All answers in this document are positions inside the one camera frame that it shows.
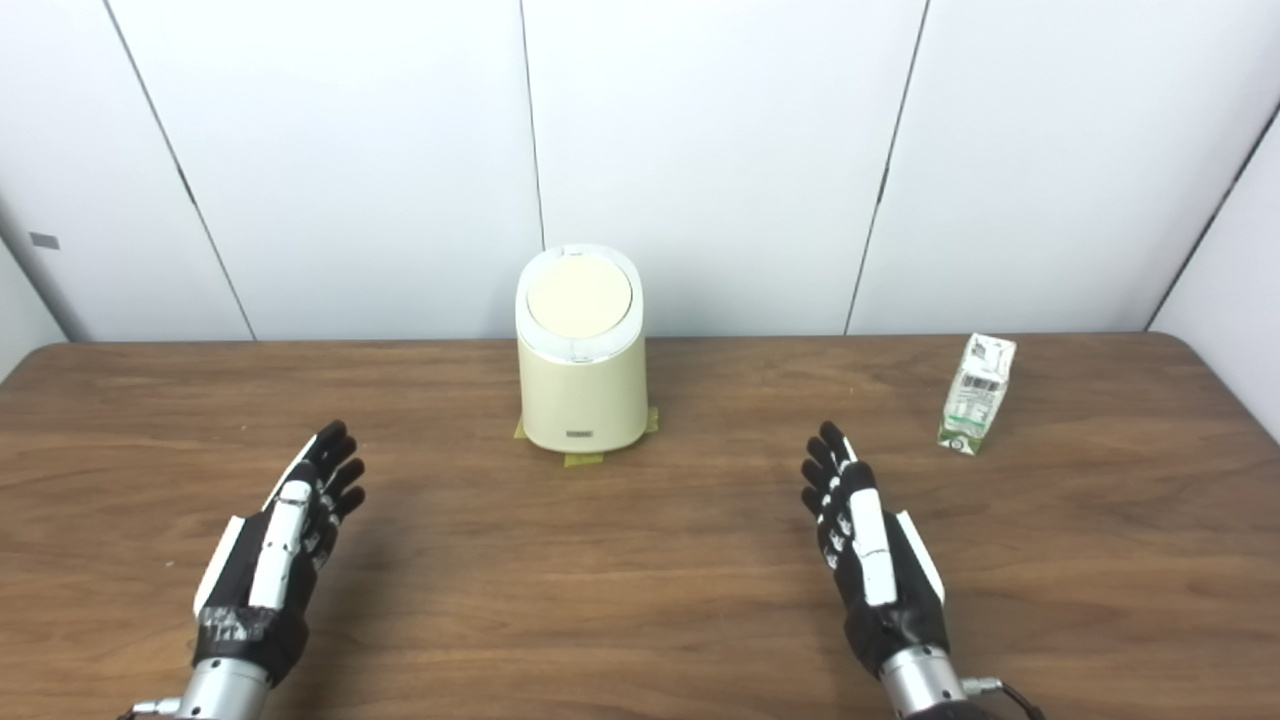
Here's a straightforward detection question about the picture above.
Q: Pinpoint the cream-colored round bin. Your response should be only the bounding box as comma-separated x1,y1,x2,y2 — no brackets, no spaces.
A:
515,243,649,453

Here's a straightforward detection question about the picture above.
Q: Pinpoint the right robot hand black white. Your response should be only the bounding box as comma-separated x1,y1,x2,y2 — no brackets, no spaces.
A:
800,420,949,681

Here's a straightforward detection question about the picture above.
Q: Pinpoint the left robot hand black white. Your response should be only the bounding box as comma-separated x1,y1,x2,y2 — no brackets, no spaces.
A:
193,420,367,686

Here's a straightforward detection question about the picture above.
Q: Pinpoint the white green milk carton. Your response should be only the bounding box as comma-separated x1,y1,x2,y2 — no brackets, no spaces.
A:
937,333,1018,457

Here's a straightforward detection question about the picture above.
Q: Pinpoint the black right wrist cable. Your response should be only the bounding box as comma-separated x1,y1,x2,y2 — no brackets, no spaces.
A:
960,677,1047,720

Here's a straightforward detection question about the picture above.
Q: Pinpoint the cream round bin lid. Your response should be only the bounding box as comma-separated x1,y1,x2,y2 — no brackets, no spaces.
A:
526,256,633,339

